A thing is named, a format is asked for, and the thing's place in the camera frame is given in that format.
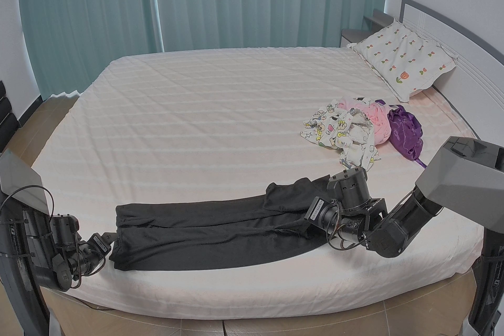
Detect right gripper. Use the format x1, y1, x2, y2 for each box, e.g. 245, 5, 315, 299
306, 196, 344, 237

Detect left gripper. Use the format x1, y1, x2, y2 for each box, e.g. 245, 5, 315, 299
84, 232, 119, 261

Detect black trousers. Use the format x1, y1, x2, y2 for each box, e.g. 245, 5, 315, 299
108, 175, 344, 272

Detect bed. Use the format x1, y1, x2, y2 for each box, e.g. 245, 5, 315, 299
30, 0, 504, 322

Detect white printed pyjama top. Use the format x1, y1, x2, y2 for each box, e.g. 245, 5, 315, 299
300, 98, 381, 172

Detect pink garment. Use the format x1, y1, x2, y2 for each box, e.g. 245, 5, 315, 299
338, 96, 393, 146

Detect purple garment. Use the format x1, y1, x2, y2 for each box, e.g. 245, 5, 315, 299
387, 104, 431, 170

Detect black padded chair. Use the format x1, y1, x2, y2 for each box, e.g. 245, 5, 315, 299
0, 80, 21, 152

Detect white printed pillow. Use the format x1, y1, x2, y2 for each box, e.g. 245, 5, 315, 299
351, 17, 458, 103

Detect grey bedside table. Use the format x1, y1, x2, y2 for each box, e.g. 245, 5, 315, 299
340, 9, 395, 48

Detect black cable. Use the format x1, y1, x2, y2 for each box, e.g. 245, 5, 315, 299
327, 225, 363, 251
0, 186, 55, 218

